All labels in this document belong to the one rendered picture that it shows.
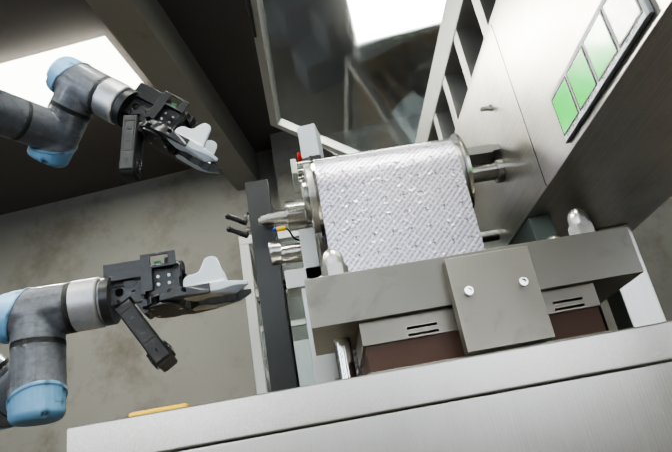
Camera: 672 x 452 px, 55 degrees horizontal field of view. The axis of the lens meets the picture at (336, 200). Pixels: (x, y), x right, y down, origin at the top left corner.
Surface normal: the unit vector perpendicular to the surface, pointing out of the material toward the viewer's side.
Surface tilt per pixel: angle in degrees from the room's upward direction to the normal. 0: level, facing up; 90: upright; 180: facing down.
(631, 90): 180
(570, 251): 90
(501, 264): 90
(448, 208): 90
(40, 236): 90
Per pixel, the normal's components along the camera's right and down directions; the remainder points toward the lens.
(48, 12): 0.17, 0.90
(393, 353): 0.00, -0.41
